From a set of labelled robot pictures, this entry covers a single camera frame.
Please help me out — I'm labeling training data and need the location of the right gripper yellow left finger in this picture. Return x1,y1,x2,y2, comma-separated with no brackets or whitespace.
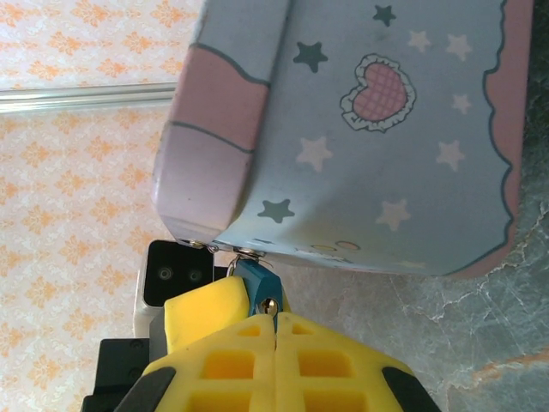
111,312,277,412

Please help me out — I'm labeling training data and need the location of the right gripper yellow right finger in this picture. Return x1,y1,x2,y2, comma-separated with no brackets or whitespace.
274,312,443,412

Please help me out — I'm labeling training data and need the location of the small blue padlock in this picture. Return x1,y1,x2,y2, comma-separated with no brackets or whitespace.
226,252,295,319

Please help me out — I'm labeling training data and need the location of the cartoon dog print tin box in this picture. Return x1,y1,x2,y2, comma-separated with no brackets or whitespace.
150,0,537,278

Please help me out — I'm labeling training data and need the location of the aluminium corner post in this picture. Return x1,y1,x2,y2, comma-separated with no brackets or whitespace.
0,82,178,115

